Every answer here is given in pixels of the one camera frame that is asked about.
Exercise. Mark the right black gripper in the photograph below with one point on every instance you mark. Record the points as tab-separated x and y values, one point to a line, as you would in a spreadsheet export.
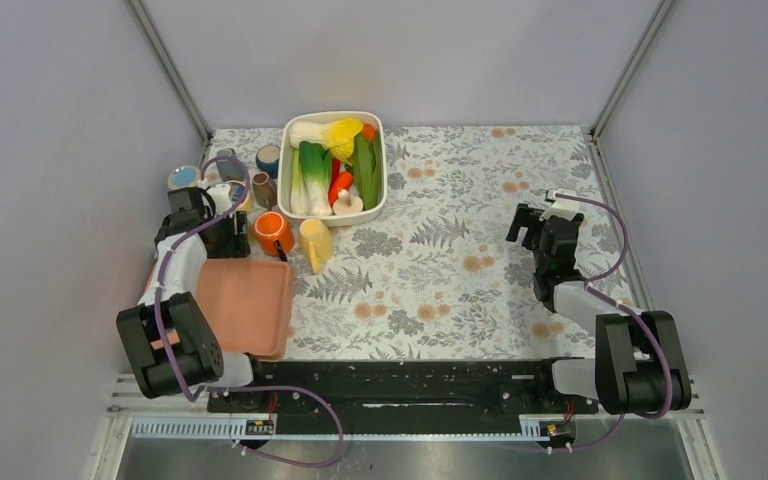
528	218

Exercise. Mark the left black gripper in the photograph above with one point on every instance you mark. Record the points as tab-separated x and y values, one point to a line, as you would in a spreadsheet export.
237	245

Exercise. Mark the orange mug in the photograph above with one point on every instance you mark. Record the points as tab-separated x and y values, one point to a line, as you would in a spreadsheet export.
273	233

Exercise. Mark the brown mug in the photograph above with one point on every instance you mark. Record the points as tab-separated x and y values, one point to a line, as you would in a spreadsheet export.
264	190

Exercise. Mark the light blue glazed mug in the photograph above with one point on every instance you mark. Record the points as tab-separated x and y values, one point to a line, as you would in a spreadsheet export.
187	176

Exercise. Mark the yellow mug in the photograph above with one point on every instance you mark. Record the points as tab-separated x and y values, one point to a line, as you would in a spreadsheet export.
316	243

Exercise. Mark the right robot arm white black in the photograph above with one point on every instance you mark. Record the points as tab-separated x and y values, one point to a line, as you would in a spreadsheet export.
638	365

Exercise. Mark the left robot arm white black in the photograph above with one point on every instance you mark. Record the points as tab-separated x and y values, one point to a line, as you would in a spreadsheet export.
169	344

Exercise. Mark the grey mug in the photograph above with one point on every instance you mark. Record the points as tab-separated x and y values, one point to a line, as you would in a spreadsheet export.
229	166

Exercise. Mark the dark blue mug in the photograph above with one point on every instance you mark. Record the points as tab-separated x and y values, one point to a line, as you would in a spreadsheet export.
267	160

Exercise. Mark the pink plastic tray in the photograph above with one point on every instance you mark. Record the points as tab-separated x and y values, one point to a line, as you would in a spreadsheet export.
246	303

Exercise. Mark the white vegetable tray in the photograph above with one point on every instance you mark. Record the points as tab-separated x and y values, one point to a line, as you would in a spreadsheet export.
372	125

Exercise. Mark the bok choy toy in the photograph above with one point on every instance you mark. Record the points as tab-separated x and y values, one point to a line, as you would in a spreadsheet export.
310	180

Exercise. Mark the floral table mat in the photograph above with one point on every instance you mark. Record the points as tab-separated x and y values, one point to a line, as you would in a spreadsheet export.
433	275

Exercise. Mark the white mushroom toy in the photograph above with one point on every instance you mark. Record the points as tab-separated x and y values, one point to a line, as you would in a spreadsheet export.
347	204

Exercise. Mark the orange carrot toy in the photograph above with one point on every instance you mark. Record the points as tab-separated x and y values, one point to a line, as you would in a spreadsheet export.
342	181

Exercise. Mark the red chili toy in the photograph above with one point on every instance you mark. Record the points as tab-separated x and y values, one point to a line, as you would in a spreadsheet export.
335	168

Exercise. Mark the napa cabbage toy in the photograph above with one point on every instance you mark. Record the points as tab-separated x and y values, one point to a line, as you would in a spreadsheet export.
338	137

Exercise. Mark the green leafy vegetable toy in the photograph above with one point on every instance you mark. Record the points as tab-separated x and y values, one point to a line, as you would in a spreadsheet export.
367	165

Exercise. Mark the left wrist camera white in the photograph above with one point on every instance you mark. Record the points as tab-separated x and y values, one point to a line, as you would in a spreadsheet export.
221	196

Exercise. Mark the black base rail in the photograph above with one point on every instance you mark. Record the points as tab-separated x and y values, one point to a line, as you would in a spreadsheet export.
449	398

